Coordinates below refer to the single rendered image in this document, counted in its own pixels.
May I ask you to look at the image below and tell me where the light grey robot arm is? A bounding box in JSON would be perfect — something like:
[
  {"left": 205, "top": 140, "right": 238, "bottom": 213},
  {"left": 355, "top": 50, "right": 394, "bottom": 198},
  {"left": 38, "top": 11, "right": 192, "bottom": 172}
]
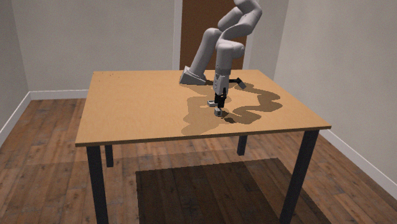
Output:
[{"left": 187, "top": 0, "right": 262, "bottom": 79}]

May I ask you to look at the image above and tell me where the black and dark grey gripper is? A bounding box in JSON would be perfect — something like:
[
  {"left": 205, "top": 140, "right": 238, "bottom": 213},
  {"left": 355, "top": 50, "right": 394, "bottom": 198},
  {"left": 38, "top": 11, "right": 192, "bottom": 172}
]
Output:
[{"left": 213, "top": 72, "right": 231, "bottom": 108}]

